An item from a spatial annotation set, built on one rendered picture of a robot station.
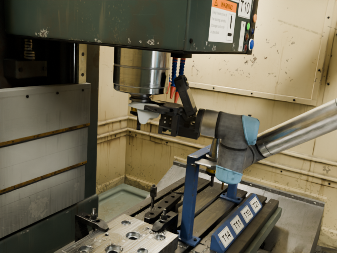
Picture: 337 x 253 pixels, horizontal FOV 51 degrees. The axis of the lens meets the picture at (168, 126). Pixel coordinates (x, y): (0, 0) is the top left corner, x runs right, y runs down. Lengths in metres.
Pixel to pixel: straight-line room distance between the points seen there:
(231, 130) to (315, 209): 1.10
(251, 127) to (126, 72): 0.36
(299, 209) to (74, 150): 1.15
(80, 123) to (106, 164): 0.88
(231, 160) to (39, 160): 0.73
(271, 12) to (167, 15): 1.14
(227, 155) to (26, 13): 0.71
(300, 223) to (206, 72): 0.93
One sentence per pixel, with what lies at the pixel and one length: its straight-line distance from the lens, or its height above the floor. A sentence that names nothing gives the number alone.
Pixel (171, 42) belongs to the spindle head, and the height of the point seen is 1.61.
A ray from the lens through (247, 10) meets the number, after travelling 1.13.
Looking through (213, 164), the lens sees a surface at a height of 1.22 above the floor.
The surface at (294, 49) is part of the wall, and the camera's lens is 1.87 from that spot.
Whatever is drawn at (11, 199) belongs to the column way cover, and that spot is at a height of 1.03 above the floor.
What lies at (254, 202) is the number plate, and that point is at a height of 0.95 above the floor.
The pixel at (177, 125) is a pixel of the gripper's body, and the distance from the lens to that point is 0.98.
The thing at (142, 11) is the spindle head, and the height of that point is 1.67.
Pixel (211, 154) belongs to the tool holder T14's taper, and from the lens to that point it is 1.25.
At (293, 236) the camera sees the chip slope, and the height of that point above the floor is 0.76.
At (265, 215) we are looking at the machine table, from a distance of 1.65.
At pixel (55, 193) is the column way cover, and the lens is 1.50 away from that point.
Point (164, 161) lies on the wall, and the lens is 2.27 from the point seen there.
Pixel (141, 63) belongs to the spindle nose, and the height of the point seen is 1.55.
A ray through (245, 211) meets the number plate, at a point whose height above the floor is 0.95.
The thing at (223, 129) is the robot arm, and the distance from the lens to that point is 0.95.
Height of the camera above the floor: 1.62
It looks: 14 degrees down
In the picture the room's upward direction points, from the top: 4 degrees clockwise
